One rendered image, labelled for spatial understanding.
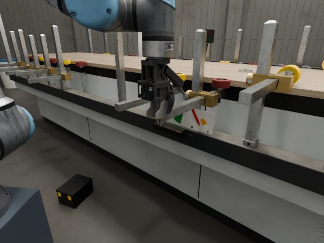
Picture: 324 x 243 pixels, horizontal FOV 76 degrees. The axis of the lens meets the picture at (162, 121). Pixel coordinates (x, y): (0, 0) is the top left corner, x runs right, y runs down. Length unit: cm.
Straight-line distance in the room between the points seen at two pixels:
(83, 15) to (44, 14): 559
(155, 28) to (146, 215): 120
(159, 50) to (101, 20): 18
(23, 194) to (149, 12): 69
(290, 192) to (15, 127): 98
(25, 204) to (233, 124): 91
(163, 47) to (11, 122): 54
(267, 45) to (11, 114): 85
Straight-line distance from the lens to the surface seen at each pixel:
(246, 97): 53
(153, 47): 58
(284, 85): 76
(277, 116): 102
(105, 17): 46
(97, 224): 150
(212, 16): 517
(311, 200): 92
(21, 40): 255
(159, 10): 58
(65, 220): 159
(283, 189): 92
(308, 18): 577
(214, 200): 138
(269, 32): 77
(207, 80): 109
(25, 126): 87
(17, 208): 81
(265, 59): 77
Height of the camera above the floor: 108
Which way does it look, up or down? 22 degrees down
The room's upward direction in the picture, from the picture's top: straight up
